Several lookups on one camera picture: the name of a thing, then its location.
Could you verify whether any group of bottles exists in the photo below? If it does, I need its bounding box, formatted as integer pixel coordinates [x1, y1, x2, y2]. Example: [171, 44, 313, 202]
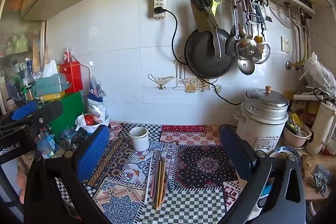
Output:
[5, 56, 42, 101]

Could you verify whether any white plastic bag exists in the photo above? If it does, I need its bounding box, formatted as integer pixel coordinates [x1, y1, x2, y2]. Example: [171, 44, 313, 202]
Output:
[299, 52, 336, 93]

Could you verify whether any clear plastic bottle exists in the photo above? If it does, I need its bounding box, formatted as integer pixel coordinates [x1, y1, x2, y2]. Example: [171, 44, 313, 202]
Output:
[37, 132, 57, 159]

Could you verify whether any white chopstick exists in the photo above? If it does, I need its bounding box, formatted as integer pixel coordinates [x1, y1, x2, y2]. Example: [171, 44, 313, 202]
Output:
[144, 156, 153, 203]

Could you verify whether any white rice cooker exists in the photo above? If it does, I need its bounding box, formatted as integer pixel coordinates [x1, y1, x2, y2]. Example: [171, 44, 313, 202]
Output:
[233, 110, 287, 154]

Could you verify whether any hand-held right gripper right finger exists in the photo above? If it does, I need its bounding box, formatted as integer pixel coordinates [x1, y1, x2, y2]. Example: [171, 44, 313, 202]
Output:
[219, 124, 307, 224]

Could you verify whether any grey crumpled scrubber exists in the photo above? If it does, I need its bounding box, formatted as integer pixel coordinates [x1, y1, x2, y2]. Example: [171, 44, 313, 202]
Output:
[310, 165, 331, 197]

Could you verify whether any black frying pan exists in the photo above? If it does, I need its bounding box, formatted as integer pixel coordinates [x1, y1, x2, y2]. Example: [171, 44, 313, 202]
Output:
[184, 28, 237, 80]

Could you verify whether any teal kitchen scale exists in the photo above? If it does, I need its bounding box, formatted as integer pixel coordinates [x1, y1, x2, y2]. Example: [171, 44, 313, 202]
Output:
[256, 182, 275, 210]

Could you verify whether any large metal spoon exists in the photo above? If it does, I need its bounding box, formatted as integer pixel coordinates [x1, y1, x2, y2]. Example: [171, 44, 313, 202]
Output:
[238, 57, 256, 75]

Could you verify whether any green box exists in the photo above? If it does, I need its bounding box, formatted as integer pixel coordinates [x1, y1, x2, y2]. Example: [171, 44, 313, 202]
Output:
[50, 93, 86, 132]

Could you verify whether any yellow water hose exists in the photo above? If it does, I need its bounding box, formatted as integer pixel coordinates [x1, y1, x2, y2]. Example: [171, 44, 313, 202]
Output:
[286, 27, 310, 71]

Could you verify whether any mesh strainer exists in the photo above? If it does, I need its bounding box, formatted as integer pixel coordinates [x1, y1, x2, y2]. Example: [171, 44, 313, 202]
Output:
[253, 43, 271, 64]

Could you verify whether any white wall socket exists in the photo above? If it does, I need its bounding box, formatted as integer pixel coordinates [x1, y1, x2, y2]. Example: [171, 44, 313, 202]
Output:
[281, 36, 290, 53]

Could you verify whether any kitchen cleaver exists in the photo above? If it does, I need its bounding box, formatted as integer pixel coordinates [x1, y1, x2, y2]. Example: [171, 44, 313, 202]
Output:
[191, 0, 210, 32]

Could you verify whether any blue rimmed plate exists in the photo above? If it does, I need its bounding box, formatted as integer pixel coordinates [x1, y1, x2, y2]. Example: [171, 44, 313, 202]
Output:
[270, 147, 302, 169]

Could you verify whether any wooden cutting board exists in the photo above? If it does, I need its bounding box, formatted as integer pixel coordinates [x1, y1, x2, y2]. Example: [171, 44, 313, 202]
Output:
[301, 154, 336, 201]

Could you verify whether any white cup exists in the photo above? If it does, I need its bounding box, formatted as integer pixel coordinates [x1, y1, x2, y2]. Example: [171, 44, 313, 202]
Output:
[129, 126, 150, 152]

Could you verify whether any metal ladle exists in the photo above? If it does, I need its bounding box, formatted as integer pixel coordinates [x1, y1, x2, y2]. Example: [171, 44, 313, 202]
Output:
[225, 0, 240, 58]

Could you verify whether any white thermos jug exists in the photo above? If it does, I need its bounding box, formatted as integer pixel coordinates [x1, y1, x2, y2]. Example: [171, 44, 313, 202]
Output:
[306, 101, 336, 155]

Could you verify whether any white bag with blue print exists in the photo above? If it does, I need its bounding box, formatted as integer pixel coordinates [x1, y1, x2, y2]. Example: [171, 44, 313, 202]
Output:
[87, 77, 109, 122]

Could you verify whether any metal perforated skimmer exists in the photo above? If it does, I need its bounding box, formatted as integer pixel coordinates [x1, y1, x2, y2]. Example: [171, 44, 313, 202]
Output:
[234, 0, 258, 60]

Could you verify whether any green peeler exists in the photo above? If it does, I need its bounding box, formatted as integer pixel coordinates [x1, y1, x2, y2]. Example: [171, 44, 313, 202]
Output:
[210, 0, 222, 17]

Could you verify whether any pink bowl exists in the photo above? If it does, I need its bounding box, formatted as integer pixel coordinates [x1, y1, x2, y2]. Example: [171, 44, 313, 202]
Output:
[283, 126, 313, 149]

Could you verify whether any teal tissue box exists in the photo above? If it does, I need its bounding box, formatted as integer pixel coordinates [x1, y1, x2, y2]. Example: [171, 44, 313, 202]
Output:
[34, 74, 71, 96]

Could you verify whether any patchwork printed table mat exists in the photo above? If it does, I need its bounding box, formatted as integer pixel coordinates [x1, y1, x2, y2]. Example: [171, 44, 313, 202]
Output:
[83, 120, 242, 224]

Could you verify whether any black power cable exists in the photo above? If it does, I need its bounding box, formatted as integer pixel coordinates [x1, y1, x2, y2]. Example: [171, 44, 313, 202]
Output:
[157, 7, 243, 106]

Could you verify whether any red tin box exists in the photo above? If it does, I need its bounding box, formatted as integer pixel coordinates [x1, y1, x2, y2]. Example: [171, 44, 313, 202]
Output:
[58, 61, 83, 93]

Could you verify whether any yellow box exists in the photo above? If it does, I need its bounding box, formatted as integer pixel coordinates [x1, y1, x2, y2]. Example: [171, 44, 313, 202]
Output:
[39, 93, 66, 102]

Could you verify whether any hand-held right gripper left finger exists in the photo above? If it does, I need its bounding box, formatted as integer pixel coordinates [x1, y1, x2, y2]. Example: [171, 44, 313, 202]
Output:
[23, 125, 111, 224]

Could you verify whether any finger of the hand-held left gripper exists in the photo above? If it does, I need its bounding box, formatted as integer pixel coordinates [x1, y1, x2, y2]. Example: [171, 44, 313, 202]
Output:
[0, 101, 38, 130]
[26, 100, 64, 135]

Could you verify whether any metal steamer pot with lid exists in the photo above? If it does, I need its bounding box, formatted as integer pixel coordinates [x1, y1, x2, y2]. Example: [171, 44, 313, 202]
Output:
[241, 85, 290, 125]

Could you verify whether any pink chopstick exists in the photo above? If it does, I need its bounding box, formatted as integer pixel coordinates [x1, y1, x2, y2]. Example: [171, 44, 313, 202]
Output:
[151, 153, 159, 198]

